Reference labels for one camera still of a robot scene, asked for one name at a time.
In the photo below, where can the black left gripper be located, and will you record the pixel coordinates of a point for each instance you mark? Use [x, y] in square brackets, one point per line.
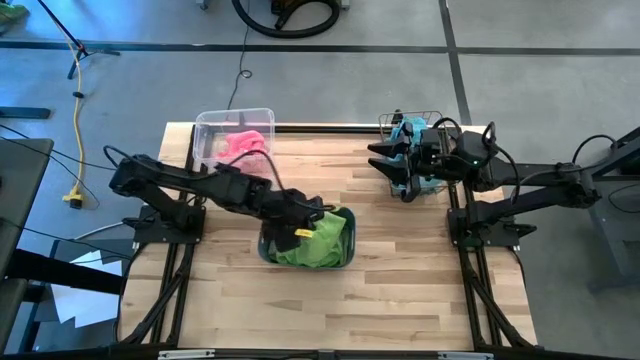
[290, 215]

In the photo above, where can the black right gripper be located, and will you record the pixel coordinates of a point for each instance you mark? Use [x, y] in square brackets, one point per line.
[429, 160]

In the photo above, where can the dark teal plastic basket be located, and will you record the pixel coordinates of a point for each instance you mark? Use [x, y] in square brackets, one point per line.
[350, 220]

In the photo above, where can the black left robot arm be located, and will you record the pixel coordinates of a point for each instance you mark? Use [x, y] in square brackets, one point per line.
[200, 182]

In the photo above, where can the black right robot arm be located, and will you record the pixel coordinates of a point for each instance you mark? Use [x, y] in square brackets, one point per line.
[530, 180]

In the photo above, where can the clear plastic bin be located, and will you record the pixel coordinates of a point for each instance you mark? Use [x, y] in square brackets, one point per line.
[235, 125]

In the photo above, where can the white paper sheet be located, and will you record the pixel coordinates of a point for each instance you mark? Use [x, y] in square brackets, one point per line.
[85, 305]

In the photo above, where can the grey metal table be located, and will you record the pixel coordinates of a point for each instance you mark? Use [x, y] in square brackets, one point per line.
[607, 235]

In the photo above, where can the black floor beam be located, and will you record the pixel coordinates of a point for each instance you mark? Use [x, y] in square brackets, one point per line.
[60, 272]

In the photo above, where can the black tripod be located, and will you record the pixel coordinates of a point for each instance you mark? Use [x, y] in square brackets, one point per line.
[100, 52]

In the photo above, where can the dark grey desk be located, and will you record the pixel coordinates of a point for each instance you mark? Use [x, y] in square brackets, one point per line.
[25, 190]

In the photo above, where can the black flat bar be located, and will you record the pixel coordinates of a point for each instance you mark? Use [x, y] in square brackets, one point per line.
[25, 112]

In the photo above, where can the black aluminium table frame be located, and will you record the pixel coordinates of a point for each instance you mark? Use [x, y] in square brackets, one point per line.
[325, 129]

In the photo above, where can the silver metal bracket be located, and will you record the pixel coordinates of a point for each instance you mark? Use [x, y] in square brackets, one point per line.
[465, 356]
[187, 354]

